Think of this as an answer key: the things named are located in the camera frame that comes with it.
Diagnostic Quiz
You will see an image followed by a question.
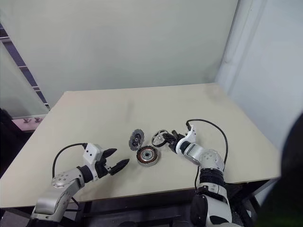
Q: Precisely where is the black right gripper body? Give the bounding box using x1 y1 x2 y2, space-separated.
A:
169 130 186 152

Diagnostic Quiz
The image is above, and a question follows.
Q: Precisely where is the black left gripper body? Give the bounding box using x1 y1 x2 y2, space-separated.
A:
94 151 114 180

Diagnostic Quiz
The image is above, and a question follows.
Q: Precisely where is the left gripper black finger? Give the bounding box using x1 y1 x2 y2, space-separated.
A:
110 158 130 176
103 148 117 164

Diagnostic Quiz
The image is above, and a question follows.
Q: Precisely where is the round hinged housing lid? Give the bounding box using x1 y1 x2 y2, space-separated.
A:
128 129 145 151

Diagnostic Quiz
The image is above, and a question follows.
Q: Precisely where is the pink ledge board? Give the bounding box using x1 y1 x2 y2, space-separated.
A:
11 114 47 132

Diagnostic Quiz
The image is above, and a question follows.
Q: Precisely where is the black bulky object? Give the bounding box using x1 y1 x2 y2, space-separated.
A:
0 107 36 178

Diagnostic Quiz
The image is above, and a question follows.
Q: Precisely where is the dark rounded blurry shape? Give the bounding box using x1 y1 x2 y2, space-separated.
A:
259 115 303 227

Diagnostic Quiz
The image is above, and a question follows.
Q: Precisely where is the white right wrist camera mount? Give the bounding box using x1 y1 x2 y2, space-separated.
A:
176 126 197 155

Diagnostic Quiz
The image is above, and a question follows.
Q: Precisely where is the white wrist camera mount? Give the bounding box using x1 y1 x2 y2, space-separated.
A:
82 142 104 166
176 126 197 155

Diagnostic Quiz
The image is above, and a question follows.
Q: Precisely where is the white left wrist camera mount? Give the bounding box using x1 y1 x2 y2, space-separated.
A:
82 142 104 166

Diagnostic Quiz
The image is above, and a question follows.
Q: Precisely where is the black table frame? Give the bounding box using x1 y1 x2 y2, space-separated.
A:
60 178 281 227

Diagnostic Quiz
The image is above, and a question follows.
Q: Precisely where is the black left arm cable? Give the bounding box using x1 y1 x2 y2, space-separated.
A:
52 143 86 178

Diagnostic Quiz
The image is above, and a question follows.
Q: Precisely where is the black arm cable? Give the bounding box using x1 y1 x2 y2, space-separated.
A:
186 119 229 192
52 143 86 178

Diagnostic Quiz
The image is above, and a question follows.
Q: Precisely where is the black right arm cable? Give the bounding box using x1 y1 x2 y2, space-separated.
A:
186 119 229 192

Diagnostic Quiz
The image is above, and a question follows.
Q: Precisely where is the dark striped wall rail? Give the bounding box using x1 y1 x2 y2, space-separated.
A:
0 22 51 111

